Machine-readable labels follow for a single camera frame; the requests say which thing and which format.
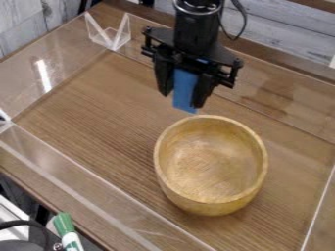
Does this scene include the clear acrylic corner bracket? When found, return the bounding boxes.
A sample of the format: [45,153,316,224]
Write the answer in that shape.
[84,13,131,51]

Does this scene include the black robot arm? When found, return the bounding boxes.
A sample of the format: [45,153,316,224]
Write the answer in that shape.
[141,0,243,113]

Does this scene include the brown wooden bowl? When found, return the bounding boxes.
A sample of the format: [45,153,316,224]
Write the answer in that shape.
[154,115,270,216]

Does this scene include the black cable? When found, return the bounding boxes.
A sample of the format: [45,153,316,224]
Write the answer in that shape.
[0,220,48,251]

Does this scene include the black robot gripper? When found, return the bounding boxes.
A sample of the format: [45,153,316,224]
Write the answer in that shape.
[141,3,243,109]

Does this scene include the clear acrylic tray wall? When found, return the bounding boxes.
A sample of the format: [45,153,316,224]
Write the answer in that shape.
[0,121,215,251]

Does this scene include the blue rectangular block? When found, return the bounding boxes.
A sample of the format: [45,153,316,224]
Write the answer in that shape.
[172,69,198,113]

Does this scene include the green white marker pen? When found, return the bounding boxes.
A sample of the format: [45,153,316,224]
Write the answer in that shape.
[52,212,85,251]

